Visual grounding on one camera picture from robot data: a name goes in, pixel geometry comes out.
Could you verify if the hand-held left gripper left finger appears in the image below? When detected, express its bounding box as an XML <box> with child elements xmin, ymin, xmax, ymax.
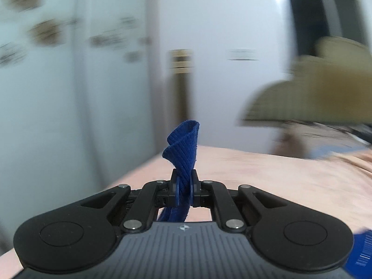
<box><xmin>79</xmin><ymin>169</ymin><xmax>181</xmax><ymax>233</ymax></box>

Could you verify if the white wall label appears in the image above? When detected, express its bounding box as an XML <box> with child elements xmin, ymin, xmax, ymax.
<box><xmin>227</xmin><ymin>48</ymin><xmax>260</xmax><ymax>62</ymax></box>

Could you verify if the wooden striped pole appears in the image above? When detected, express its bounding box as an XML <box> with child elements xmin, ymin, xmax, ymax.
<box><xmin>168</xmin><ymin>49</ymin><xmax>194</xmax><ymax>126</ymax></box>

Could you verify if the pink bed sheet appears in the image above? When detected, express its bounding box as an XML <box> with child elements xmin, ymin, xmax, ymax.
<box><xmin>0</xmin><ymin>145</ymin><xmax>372</xmax><ymax>279</ymax></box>

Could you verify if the group of brown wall stickers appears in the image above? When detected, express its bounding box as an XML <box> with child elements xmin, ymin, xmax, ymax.
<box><xmin>0</xmin><ymin>0</ymin><xmax>153</xmax><ymax>66</ymax></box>

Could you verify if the olive green striped headboard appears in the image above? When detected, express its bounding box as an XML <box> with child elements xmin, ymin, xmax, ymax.
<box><xmin>239</xmin><ymin>36</ymin><xmax>372</xmax><ymax>126</ymax></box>

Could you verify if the grey patterned pillow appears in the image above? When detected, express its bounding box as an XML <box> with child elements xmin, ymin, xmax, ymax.
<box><xmin>272</xmin><ymin>120</ymin><xmax>353</xmax><ymax>159</ymax></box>

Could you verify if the peach orange bed cover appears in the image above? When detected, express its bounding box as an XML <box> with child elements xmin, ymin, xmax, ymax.
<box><xmin>330</xmin><ymin>151</ymin><xmax>372</xmax><ymax>178</ymax></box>

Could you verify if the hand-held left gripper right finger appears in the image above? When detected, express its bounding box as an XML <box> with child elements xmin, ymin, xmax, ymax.
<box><xmin>189</xmin><ymin>170</ymin><xmax>287</xmax><ymax>233</ymax></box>

